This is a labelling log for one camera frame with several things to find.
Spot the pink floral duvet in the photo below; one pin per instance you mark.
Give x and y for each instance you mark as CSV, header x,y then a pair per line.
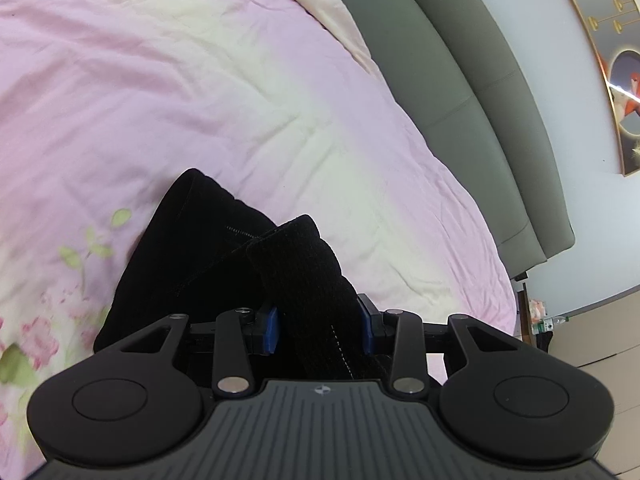
x,y
105,102

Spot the gold framed wall art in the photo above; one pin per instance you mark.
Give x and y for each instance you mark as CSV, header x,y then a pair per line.
x,y
612,27

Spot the black pants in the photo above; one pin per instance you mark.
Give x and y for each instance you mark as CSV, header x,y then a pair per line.
x,y
204,253

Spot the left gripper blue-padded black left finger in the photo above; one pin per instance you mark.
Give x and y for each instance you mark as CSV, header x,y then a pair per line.
x,y
241,339

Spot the beige bedside cabinet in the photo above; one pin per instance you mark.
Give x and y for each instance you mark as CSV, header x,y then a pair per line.
x,y
604,342

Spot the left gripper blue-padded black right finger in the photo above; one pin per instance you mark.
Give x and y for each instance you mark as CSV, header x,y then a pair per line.
x,y
399,341

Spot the grey upholstered headboard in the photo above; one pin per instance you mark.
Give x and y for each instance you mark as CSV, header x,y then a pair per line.
x,y
452,71

